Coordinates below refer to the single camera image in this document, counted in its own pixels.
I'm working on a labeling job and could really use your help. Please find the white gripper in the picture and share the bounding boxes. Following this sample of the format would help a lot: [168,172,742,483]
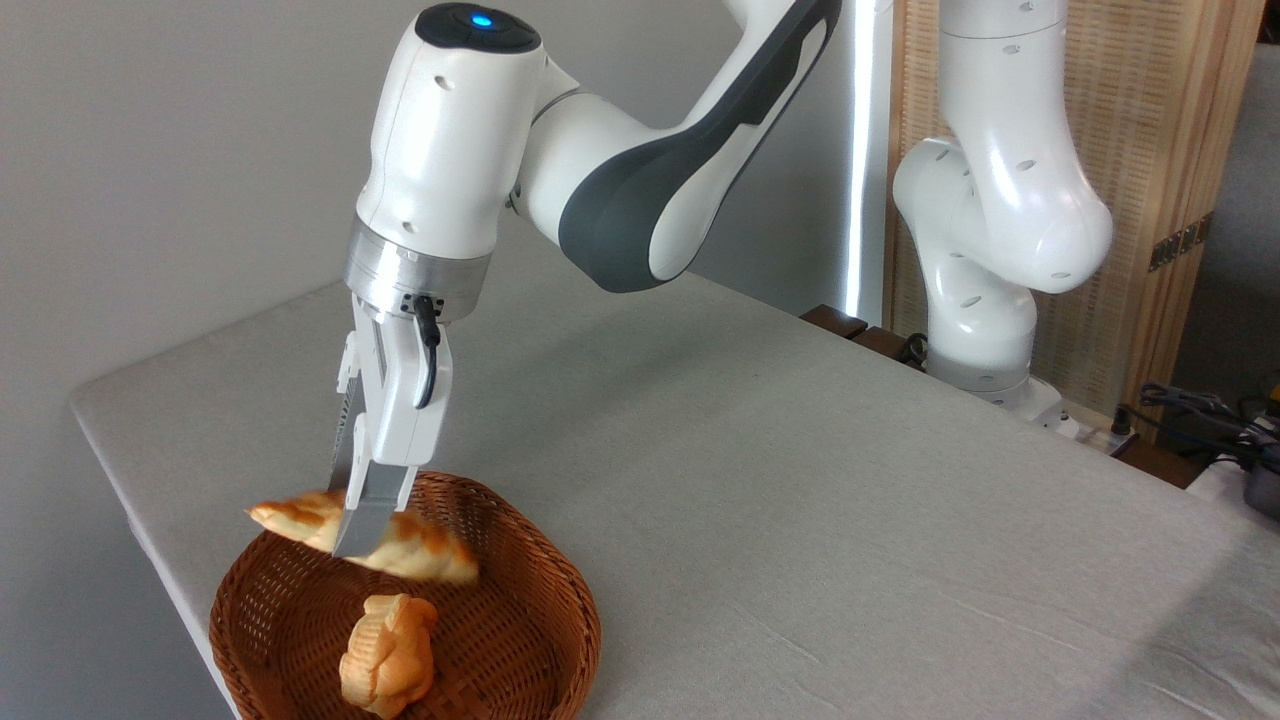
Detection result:
[327,294,454,560]

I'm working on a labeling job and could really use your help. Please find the long braided bread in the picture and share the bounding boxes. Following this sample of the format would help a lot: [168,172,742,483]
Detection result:
[246,489,482,587]

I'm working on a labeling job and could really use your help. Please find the small pale bread roll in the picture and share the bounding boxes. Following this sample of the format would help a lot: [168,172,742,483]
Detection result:
[338,592,441,720]

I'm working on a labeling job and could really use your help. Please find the brown wicker basket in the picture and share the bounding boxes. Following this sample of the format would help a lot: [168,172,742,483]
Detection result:
[208,471,603,720]

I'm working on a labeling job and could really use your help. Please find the grey tablecloth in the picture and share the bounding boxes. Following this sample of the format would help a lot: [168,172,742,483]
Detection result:
[68,240,1280,720]

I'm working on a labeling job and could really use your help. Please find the dark wooden furniture piece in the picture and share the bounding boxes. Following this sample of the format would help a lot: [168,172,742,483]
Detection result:
[799,303,932,372]

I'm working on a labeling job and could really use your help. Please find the white power strip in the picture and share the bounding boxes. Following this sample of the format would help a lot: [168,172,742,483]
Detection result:
[1050,412,1141,453]

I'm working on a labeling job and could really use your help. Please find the wooden slatted screen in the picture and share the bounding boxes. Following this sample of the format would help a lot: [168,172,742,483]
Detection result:
[884,0,1267,442]

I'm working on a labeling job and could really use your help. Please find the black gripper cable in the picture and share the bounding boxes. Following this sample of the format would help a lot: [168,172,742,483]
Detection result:
[412,294,444,412]

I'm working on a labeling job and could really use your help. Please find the black cable bundle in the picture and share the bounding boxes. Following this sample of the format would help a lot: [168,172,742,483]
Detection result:
[1112,382,1280,463]

